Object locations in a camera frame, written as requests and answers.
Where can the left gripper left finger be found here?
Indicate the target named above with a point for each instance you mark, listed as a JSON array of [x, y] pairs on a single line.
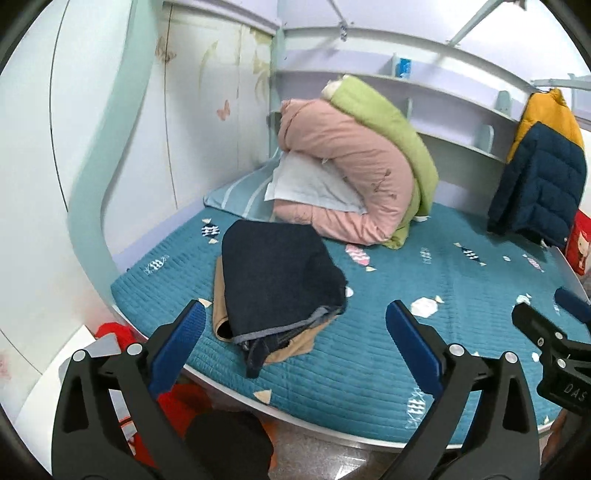
[[87, 440]]

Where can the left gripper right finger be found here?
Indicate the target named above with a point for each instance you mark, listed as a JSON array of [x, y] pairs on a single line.
[[481, 423]]

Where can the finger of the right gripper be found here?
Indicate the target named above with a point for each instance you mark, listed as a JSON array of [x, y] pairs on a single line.
[[544, 334], [578, 308]]

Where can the red cartoon bag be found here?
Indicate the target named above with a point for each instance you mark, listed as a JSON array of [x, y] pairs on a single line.
[[578, 246]]

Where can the red orange garment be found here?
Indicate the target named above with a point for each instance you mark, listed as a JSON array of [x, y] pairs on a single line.
[[218, 445]]

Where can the teal quilted mattress cover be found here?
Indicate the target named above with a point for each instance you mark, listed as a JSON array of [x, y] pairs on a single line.
[[454, 276]]

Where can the yellow navy puffer jacket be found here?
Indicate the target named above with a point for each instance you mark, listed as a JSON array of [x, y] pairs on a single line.
[[543, 181]]

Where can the tan folded trousers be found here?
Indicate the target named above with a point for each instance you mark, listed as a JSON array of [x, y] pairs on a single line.
[[284, 347]]

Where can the pink quilt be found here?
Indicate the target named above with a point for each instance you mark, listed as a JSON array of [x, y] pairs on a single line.
[[372, 164]]

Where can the striped blue pillow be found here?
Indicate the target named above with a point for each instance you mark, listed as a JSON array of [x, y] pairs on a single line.
[[244, 197]]

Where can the white pillow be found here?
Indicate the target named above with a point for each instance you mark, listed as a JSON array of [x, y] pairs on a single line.
[[308, 180]]

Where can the blue box on shelf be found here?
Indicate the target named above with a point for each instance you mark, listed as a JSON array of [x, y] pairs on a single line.
[[404, 68]]

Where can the green quilt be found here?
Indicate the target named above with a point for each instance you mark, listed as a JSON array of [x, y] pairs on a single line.
[[370, 108]]

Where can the purple shelf unit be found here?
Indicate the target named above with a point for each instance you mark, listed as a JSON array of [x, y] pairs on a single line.
[[228, 64]]

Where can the mint green bed frame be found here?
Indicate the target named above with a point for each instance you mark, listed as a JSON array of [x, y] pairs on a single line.
[[108, 145]]

